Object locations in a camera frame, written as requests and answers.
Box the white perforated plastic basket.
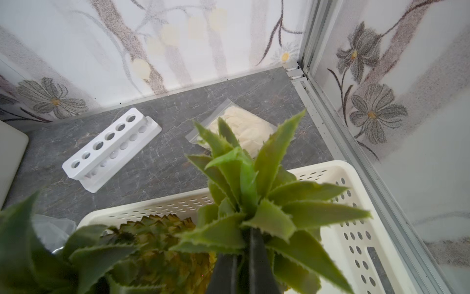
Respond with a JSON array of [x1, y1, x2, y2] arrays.
[[78, 160, 417, 294]]

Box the small bag of rice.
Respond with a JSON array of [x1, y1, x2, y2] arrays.
[[201, 99, 277, 158]]

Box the yellow pineapple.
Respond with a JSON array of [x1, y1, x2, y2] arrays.
[[173, 112, 371, 294], [1, 196, 216, 294]]

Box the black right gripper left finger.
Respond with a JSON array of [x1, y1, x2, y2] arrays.
[[205, 254, 238, 294]]

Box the blue lid storage box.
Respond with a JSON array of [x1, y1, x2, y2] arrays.
[[0, 121, 29, 208]]

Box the white test tube rack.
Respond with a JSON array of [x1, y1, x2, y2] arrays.
[[62, 108, 162, 193]]

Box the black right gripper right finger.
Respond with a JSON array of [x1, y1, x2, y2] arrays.
[[248, 229, 280, 294]]

